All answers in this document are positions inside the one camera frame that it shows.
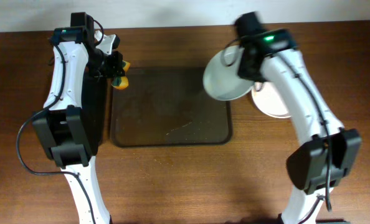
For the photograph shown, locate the white plate at side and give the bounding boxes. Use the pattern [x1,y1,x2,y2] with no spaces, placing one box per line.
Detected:
[250,82,291,119]

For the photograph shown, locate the black object bottom edge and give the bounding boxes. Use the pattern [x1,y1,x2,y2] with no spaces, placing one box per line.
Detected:
[316,220,351,224]

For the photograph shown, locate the brown plastic tray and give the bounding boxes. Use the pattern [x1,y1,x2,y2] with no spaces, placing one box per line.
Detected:
[110,67,233,147]

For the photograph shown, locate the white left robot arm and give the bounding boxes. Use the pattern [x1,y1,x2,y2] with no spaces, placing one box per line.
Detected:
[31,12,130,223]

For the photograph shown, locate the yellow green sponge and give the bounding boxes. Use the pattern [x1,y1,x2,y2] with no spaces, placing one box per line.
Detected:
[111,60,130,90]

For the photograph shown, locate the grey-white plate with sauce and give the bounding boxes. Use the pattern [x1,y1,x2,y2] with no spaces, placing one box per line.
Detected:
[202,45,254,101]

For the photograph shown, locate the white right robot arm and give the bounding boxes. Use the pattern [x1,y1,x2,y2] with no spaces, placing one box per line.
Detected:
[234,12,362,223]

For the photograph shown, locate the black plastic tray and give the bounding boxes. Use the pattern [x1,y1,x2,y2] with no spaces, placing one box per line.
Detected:
[82,72,107,145]

